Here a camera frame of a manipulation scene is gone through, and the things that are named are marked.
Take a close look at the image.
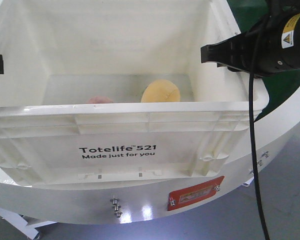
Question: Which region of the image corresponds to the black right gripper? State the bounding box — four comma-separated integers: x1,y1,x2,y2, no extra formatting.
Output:
200,10,300,77

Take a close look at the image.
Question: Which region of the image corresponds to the white plastic tote box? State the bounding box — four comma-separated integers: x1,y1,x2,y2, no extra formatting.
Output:
0,0,270,188

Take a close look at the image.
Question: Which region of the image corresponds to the yellow plush fruit toy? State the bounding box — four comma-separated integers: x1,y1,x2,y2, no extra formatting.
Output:
141,79,181,103

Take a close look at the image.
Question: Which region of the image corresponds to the pink plush toy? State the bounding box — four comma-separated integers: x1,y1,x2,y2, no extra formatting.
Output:
87,96,114,104

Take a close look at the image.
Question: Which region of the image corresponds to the red warning label plate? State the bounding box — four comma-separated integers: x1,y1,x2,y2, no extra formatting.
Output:
167,176,225,211

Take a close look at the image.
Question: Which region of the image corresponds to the white table support leg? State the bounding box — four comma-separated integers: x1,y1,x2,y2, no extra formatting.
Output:
0,207,56,240

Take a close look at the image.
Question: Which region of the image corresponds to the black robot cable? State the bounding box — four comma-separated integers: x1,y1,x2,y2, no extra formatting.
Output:
247,0,282,240

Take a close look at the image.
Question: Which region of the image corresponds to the white round conveyor frame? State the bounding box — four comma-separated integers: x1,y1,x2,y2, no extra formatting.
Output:
0,87,300,225

